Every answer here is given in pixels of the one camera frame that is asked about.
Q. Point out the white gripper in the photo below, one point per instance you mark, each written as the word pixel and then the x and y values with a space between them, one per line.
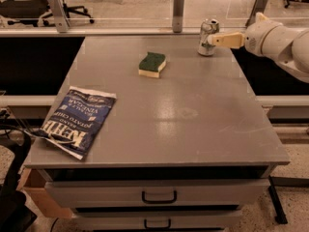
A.
pixel 256 38

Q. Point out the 7up soda can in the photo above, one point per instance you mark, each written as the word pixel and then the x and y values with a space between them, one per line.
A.
pixel 209 26

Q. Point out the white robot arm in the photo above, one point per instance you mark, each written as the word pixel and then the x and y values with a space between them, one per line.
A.
pixel 287 47

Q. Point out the blue kettle chip bag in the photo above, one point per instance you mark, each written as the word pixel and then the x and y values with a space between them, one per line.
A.
pixel 76 122

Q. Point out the green yellow sponge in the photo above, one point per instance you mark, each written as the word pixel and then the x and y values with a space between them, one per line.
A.
pixel 152 65

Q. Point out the upper grey drawer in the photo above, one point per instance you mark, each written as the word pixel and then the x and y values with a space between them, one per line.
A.
pixel 95 194

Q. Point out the grey drawer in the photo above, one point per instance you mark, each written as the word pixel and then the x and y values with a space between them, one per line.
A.
pixel 95 194
pixel 180 220

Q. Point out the black table leg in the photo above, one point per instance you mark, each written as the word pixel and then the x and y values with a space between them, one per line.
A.
pixel 280 215

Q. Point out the lower grey drawer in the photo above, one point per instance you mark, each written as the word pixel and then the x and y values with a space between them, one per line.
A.
pixel 180 220

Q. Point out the black office chair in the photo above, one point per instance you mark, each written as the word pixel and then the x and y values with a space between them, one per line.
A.
pixel 28 12

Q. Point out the cardboard box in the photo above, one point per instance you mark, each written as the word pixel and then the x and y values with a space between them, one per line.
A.
pixel 33 184

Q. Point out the black chair at left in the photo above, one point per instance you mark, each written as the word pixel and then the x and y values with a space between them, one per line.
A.
pixel 15 216

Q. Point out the right metal bracket post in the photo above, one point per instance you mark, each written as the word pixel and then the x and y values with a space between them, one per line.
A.
pixel 258 7

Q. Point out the metal bracket post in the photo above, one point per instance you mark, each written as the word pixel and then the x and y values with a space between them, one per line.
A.
pixel 258 7
pixel 60 19
pixel 177 20

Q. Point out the middle metal bracket post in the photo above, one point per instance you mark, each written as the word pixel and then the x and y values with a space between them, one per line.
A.
pixel 177 20

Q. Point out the black upper drawer handle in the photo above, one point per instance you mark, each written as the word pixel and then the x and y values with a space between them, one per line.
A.
pixel 157 199

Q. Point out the black drawer handle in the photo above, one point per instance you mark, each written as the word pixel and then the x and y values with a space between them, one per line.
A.
pixel 157 199
pixel 157 224

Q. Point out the left metal bracket post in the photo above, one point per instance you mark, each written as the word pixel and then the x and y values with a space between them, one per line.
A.
pixel 60 19

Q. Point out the black lower drawer handle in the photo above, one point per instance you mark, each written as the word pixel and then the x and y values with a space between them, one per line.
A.
pixel 157 224

